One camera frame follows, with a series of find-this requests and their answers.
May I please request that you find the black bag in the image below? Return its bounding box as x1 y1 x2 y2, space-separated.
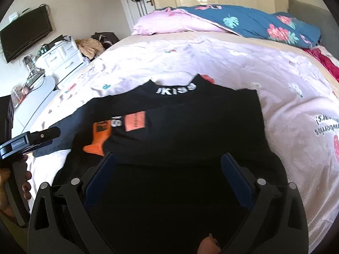
91 32 120 51

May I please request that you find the white round table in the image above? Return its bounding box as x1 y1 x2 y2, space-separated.
12 75 61 136

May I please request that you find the red blanket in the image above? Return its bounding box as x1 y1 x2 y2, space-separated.
302 45 339 83

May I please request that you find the pink printed bed sheet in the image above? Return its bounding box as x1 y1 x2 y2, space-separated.
12 31 339 254

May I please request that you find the grey padded headboard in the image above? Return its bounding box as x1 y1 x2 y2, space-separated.
287 0 339 59

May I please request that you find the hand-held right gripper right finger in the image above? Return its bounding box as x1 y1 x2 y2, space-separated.
220 152 309 254

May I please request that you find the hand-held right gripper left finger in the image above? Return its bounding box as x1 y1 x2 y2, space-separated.
28 152 125 254

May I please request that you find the white drawer cabinet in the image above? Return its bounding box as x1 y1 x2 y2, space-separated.
35 35 89 90

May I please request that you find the black television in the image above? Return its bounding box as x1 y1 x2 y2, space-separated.
0 5 53 64

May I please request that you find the person's right hand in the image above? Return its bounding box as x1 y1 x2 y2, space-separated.
198 233 221 254

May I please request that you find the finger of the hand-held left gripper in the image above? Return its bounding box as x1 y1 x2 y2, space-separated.
29 126 61 145

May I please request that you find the beige clothes pile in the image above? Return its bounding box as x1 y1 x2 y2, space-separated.
75 37 106 60

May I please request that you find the blue floral quilt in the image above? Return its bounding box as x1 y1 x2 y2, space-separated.
176 4 322 49

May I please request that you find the person's left hand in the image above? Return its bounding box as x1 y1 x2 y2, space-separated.
0 155 33 219

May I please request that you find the white door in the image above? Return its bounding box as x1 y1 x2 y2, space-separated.
115 0 160 33

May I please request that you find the pink pillow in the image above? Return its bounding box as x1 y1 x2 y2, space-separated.
132 7 231 36

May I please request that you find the black t-shirt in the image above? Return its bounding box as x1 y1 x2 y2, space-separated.
32 73 290 254

